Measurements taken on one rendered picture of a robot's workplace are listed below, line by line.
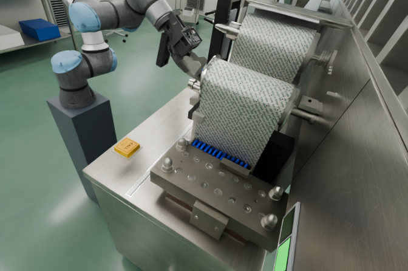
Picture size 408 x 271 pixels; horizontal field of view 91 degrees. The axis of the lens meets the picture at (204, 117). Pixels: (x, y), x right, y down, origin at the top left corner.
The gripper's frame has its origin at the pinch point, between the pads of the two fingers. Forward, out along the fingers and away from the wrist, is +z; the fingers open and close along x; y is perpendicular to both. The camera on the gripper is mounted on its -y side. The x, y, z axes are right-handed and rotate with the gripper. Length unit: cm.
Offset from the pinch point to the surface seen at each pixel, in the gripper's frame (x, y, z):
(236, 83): -5.2, 13.4, 6.9
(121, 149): -18.8, -35.9, 4.6
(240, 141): -6.6, 4.0, 23.8
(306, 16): 23.6, 31.4, 4.5
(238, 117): -6.6, 8.5, 15.9
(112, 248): -31, -113, 56
